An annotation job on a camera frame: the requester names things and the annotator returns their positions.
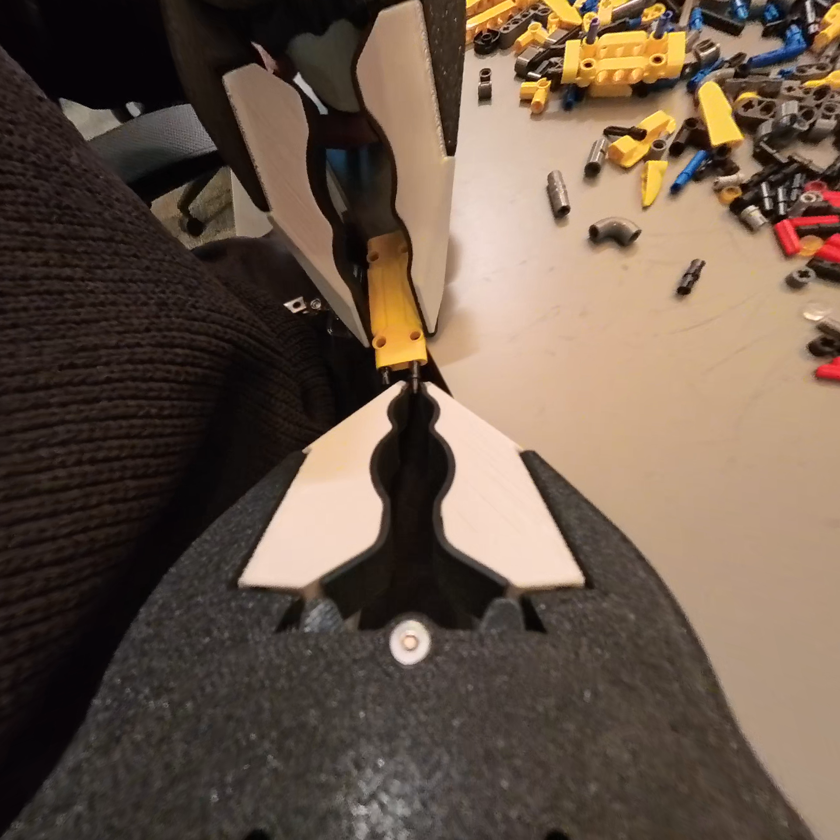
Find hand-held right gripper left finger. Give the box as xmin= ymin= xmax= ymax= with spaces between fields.
xmin=238 ymin=381 xmax=414 ymax=595

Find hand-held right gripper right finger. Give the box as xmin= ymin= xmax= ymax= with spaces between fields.
xmin=419 ymin=381 xmax=586 ymax=592

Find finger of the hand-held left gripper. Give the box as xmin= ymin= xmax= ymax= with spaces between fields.
xmin=222 ymin=62 xmax=371 ymax=349
xmin=354 ymin=0 xmax=458 ymax=340

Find yellow panel brick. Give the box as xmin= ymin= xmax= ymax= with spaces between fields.
xmin=365 ymin=233 xmax=431 ymax=368

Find grey elbow piece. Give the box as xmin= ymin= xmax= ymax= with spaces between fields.
xmin=587 ymin=217 xmax=643 ymax=249

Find person's dark trousers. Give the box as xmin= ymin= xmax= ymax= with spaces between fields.
xmin=190 ymin=236 xmax=368 ymax=421

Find yellow wing piece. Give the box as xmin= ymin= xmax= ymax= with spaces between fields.
xmin=604 ymin=110 xmax=677 ymax=165

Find yellow fin piece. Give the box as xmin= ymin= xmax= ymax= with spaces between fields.
xmin=640 ymin=157 xmax=669 ymax=209

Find pile of mixed toy bricks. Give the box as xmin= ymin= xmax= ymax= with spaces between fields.
xmin=466 ymin=0 xmax=840 ymax=217

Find pile of black red pins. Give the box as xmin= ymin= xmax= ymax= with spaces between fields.
xmin=718 ymin=157 xmax=840 ymax=395

